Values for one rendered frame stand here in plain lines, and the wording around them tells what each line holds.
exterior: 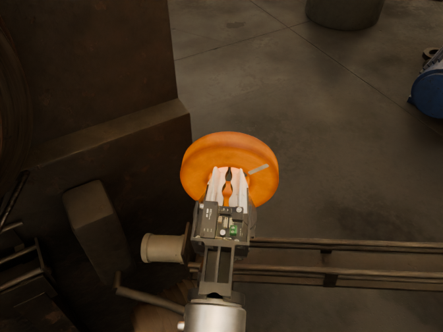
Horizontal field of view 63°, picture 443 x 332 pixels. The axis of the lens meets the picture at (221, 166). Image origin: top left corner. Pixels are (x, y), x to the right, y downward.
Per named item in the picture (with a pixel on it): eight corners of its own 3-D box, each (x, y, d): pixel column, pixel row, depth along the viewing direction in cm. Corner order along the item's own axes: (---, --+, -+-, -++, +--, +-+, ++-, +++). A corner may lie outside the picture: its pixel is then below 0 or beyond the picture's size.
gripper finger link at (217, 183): (230, 141, 51) (224, 202, 47) (230, 161, 56) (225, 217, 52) (208, 140, 51) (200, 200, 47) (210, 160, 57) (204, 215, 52)
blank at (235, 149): (220, 207, 66) (219, 222, 63) (162, 156, 57) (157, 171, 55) (296, 176, 58) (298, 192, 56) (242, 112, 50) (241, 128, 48)
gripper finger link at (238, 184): (252, 143, 51) (248, 204, 47) (250, 163, 56) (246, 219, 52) (230, 141, 51) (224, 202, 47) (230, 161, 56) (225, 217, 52)
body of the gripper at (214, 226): (254, 199, 45) (248, 301, 40) (251, 221, 53) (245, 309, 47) (194, 194, 46) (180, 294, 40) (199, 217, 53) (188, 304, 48)
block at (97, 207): (91, 251, 86) (57, 188, 68) (123, 236, 89) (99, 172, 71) (105, 288, 80) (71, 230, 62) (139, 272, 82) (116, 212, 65)
